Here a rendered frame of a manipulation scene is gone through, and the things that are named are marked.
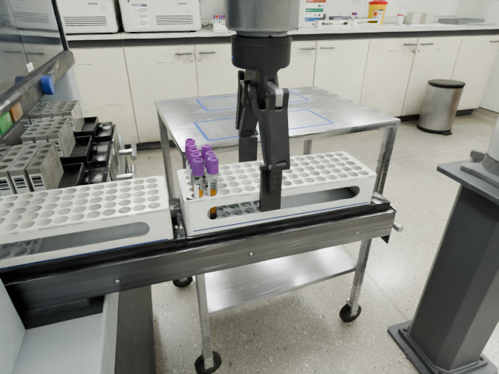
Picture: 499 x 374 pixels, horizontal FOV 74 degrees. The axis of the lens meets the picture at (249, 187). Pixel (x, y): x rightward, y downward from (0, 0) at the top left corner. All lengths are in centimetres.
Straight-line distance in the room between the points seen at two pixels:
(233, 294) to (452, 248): 67
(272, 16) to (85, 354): 44
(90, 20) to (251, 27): 237
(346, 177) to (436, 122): 311
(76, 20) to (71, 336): 242
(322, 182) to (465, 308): 79
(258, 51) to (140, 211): 24
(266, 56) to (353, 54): 287
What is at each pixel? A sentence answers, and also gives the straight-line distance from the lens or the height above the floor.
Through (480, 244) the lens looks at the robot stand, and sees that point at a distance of 108.
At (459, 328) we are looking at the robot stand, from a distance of 126.
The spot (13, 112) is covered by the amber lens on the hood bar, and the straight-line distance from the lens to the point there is 50.
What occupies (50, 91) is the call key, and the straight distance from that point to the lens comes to 64.
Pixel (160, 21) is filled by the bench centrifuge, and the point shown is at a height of 98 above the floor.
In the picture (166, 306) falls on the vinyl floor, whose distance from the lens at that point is 150.
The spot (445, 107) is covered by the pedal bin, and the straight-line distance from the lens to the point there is 359.
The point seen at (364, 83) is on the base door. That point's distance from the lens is 341.
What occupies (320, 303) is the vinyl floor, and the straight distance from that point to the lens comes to 150.
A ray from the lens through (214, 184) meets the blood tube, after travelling 44.
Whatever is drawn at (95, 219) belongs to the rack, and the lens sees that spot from 45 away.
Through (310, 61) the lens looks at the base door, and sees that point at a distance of 307.
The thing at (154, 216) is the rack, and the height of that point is 86.
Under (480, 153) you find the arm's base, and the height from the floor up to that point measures 73.
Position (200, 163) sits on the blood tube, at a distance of 42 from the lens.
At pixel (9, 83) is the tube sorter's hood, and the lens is 56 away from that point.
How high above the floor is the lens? 110
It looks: 29 degrees down
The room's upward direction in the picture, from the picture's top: straight up
